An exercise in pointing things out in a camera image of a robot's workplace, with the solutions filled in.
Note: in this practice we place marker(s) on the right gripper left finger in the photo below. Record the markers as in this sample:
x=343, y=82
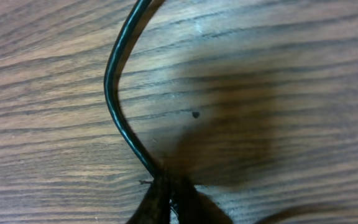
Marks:
x=155, y=206

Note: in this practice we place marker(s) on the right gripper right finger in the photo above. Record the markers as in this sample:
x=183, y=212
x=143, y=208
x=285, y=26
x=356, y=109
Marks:
x=194, y=207

